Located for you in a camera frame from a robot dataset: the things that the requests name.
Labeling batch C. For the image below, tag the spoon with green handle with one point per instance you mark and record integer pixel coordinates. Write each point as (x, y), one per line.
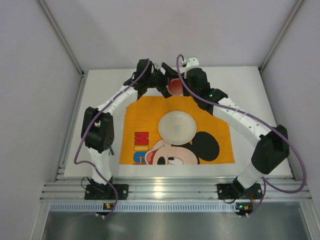
(111, 151)

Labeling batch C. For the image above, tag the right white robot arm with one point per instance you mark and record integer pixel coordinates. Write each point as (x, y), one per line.
(270, 146)

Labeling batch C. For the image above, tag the orange Mickey Mouse placemat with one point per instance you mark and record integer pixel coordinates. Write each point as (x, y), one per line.
(142, 143)

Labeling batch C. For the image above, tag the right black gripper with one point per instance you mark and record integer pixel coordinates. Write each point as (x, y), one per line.
(185, 85)

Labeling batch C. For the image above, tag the perforated metal cable tray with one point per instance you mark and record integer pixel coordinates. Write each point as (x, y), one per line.
(150, 207)

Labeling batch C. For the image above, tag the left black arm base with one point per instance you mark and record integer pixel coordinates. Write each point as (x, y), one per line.
(99, 191)

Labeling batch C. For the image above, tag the aluminium corner post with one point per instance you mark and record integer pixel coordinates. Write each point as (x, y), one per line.
(298, 4)
(60, 35)

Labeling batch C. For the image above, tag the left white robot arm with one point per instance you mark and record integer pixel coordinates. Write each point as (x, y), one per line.
(97, 133)

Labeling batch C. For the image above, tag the right aluminium corner post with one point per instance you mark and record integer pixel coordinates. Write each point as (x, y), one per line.
(298, 4)

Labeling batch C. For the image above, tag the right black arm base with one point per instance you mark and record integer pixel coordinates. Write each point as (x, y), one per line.
(235, 191)

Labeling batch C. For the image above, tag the left aluminium corner post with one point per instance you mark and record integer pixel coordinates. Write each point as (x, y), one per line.
(60, 35)

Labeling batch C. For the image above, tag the aluminium mounting rail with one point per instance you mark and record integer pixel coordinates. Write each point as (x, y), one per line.
(145, 183)

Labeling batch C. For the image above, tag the pink plastic cup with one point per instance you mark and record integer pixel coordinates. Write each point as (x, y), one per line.
(175, 87)

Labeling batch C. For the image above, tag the cream white plate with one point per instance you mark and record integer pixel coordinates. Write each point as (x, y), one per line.
(177, 128)

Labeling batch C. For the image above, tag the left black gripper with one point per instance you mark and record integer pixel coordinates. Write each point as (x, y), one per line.
(157, 80)

